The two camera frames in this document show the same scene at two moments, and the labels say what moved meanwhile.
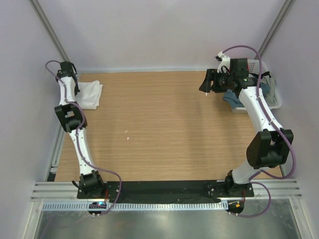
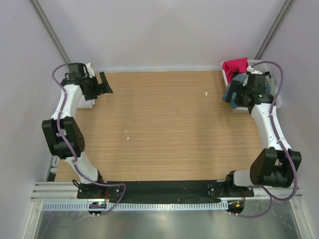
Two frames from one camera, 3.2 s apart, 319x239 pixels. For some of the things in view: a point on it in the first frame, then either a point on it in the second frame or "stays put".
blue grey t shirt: (234, 101) stays put
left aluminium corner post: (51, 31) stays put
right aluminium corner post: (275, 25) stays put
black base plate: (167, 191) stays put
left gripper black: (66, 66) to (100, 84)
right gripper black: (214, 80) to (234, 94)
